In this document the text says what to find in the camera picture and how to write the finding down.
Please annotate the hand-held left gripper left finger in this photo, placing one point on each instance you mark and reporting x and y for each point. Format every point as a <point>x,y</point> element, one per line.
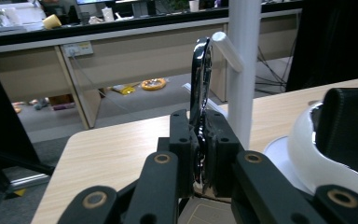
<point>180,155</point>

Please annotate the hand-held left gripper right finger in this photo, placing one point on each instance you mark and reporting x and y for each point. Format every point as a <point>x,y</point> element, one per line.
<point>222,155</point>

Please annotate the white stand with pole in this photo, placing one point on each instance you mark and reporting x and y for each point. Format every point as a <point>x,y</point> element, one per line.
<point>244,93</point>

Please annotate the yellow packet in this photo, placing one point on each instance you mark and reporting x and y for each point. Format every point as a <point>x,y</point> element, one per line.
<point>126,90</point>

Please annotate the beige office desk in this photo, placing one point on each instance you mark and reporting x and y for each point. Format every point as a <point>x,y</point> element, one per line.
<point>130,65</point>

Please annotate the white power outlet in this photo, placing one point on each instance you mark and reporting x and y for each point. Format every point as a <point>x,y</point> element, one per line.
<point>77,49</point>

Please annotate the white paper cup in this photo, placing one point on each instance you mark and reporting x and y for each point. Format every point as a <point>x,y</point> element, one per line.
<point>194,5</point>

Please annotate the white bottle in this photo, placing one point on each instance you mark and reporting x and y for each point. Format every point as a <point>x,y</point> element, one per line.
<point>107,15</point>

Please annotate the black metal stand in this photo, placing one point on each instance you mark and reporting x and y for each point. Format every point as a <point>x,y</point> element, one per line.
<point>0,133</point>

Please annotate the yellow cup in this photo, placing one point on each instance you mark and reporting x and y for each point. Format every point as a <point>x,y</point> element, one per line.
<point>52,21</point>

